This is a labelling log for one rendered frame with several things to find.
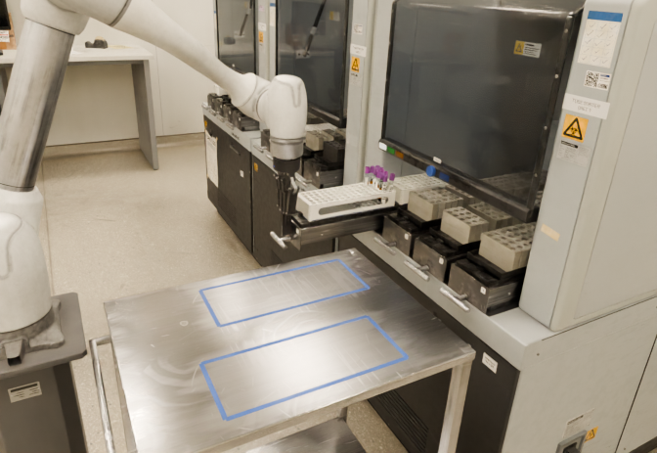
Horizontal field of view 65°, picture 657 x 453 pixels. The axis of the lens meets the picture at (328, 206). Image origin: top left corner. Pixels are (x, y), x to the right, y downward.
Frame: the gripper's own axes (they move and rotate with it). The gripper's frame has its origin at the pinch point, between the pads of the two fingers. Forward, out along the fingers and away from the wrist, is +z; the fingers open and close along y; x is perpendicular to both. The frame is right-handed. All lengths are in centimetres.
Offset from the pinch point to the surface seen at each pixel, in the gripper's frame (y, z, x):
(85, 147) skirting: 350, 74, 32
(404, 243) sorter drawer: -19.4, 2.9, -28.2
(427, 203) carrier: -18.5, -7.6, -35.7
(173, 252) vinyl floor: 143, 80, 5
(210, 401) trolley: -60, -2, 40
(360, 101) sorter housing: 24, -28, -37
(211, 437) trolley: -67, -2, 41
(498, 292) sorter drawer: -53, 1, -31
